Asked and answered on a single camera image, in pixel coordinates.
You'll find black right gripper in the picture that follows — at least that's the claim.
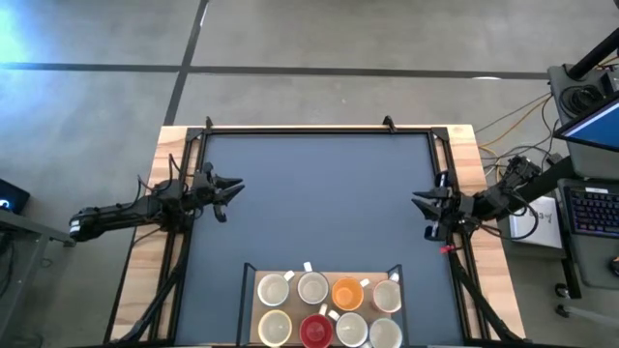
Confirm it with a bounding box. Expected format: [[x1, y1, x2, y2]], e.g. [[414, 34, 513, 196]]
[[410, 170, 478, 243]]

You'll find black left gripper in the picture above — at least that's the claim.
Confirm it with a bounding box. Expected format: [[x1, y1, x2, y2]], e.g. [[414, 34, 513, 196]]
[[191, 161, 247, 224]]

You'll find pink mug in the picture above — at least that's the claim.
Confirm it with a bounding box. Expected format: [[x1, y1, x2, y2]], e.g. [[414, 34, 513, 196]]
[[370, 273, 403, 314]]

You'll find green lattice pattern mug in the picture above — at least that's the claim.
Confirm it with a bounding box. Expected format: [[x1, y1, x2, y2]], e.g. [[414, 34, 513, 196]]
[[256, 270, 296, 308]]

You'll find orange mug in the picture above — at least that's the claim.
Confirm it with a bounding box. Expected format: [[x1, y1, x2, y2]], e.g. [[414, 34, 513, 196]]
[[331, 275, 371, 312]]

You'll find blue flower pattern mug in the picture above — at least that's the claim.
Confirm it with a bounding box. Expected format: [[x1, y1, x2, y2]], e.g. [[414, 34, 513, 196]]
[[296, 261, 331, 305]]

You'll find grey ikat pattern mug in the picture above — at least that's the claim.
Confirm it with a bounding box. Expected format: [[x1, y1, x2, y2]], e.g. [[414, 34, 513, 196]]
[[360, 317, 404, 348]]

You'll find yellow mug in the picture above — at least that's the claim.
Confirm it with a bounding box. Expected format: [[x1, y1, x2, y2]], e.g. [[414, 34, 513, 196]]
[[256, 308, 294, 348]]

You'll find blue leaf pattern mug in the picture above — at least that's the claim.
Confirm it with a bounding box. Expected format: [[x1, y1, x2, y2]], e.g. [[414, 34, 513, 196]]
[[327, 309, 369, 348]]

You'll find red mug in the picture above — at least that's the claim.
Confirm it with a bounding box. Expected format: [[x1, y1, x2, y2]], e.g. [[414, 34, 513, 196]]
[[298, 303, 335, 348]]

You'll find blue grey table mat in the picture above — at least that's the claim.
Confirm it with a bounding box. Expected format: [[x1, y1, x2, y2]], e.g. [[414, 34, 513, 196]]
[[174, 132, 465, 346]]

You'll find white labelled box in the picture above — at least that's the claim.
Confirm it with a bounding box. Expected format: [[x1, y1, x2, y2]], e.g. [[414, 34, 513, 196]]
[[509, 194, 565, 250]]

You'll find grey equipment cart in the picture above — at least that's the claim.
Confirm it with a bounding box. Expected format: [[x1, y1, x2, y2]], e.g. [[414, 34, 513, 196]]
[[547, 62, 619, 292]]

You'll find black keyboard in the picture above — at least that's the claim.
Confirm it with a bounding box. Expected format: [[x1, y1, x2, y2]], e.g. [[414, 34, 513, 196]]
[[562, 185, 619, 240]]

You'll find laptop with blue screen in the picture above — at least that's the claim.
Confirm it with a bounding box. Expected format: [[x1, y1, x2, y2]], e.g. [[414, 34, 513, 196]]
[[553, 91, 619, 154]]

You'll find grey metal stand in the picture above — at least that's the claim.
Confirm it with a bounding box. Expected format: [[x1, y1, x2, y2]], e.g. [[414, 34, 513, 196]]
[[0, 209, 79, 339]]

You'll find black pole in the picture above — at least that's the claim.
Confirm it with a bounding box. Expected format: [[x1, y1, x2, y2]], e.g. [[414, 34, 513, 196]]
[[566, 28, 619, 81]]

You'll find black device with blue light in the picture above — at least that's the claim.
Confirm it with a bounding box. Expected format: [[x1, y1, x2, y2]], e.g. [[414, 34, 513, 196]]
[[0, 178, 32, 217]]

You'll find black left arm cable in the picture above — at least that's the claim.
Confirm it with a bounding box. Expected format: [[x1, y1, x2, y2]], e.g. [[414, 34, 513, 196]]
[[135, 153, 195, 195]]

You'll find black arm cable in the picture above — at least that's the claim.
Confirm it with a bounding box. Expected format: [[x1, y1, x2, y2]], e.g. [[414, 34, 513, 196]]
[[511, 201, 541, 242], [135, 153, 195, 195]]

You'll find yellow floor cable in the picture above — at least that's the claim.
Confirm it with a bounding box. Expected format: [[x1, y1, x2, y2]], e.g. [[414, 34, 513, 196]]
[[478, 95, 553, 149]]

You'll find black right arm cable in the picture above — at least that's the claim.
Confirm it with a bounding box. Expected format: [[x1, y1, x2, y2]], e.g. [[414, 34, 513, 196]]
[[511, 201, 541, 242]]

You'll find black metal table frame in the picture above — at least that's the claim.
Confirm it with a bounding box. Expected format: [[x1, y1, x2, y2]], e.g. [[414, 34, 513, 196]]
[[103, 115, 528, 348]]

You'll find grey floor cable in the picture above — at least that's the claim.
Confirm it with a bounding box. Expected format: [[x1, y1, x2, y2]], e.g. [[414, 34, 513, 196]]
[[475, 92, 551, 135]]

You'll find coiled black cable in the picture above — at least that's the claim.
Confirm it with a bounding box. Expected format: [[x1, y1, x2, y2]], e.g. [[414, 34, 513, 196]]
[[560, 83, 605, 116]]

